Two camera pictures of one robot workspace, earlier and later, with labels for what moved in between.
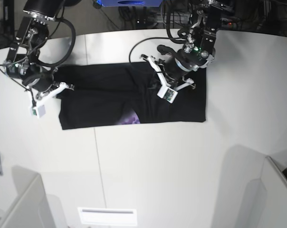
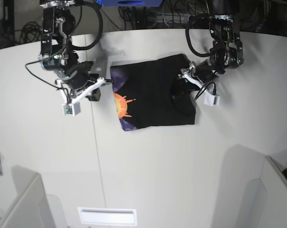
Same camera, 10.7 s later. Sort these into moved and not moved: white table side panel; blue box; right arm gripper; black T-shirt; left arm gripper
Moved: right arm gripper; black T-shirt; left arm gripper
Not moved: blue box; white table side panel
